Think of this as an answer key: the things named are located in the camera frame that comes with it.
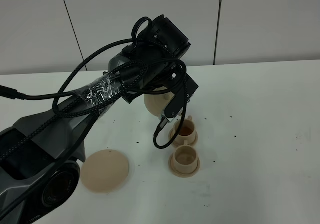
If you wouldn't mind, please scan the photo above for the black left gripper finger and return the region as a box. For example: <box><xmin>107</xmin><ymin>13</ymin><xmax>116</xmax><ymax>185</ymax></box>
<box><xmin>122</xmin><ymin>93</ymin><xmax>140</xmax><ymax>104</ymax></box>

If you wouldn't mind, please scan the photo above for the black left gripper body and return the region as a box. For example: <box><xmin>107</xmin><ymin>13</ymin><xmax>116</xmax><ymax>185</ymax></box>
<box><xmin>129</xmin><ymin>61</ymin><xmax>180</xmax><ymax>95</ymax></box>

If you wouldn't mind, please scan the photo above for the beige ceramic teapot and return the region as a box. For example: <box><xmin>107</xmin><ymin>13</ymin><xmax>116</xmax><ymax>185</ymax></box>
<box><xmin>144</xmin><ymin>92</ymin><xmax>175</xmax><ymax>118</ymax></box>

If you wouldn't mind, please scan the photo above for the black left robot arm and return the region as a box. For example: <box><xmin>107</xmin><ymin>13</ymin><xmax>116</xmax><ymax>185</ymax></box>
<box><xmin>0</xmin><ymin>15</ymin><xmax>198</xmax><ymax>224</ymax></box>

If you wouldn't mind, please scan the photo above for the beige round teapot tray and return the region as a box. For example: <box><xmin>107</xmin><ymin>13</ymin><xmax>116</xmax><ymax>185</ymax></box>
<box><xmin>80</xmin><ymin>149</ymin><xmax>130</xmax><ymax>193</ymax></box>

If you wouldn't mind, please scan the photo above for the far beige saucer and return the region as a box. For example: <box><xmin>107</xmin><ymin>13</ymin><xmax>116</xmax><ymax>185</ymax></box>
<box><xmin>172</xmin><ymin>131</ymin><xmax>198</xmax><ymax>148</ymax></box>

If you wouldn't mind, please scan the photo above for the beige saucer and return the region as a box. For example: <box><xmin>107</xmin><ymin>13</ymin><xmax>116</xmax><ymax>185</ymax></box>
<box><xmin>172</xmin><ymin>131</ymin><xmax>198</xmax><ymax>148</ymax></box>
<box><xmin>168</xmin><ymin>153</ymin><xmax>201</xmax><ymax>178</ymax></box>

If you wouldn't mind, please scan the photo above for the far beige teacup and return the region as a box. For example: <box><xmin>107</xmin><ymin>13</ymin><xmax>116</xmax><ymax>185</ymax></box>
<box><xmin>178</xmin><ymin>115</ymin><xmax>197</xmax><ymax>136</ymax></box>

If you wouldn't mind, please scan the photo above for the beige teacup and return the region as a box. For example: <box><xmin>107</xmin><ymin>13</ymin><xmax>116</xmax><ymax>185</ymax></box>
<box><xmin>173</xmin><ymin>145</ymin><xmax>199</xmax><ymax>165</ymax></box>
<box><xmin>178</xmin><ymin>115</ymin><xmax>197</xmax><ymax>136</ymax></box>

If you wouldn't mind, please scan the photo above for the near beige saucer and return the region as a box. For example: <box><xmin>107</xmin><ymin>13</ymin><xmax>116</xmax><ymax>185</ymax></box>
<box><xmin>168</xmin><ymin>153</ymin><xmax>201</xmax><ymax>178</ymax></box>

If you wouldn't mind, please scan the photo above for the near beige teacup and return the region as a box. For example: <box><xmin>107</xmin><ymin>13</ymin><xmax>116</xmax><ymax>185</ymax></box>
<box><xmin>173</xmin><ymin>145</ymin><xmax>199</xmax><ymax>165</ymax></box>

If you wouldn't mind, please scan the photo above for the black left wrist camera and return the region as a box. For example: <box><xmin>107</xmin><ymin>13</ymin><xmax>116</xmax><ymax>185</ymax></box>
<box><xmin>159</xmin><ymin>74</ymin><xmax>199</xmax><ymax>122</ymax></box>

